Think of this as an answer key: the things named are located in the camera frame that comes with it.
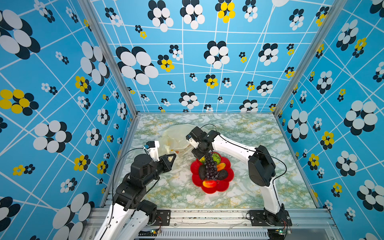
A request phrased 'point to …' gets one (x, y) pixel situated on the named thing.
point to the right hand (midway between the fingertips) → (198, 152)
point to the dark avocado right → (222, 175)
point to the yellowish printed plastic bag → (173, 141)
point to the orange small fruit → (220, 166)
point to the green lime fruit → (216, 158)
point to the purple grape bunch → (211, 170)
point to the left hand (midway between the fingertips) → (177, 155)
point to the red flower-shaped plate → (221, 185)
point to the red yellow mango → (209, 183)
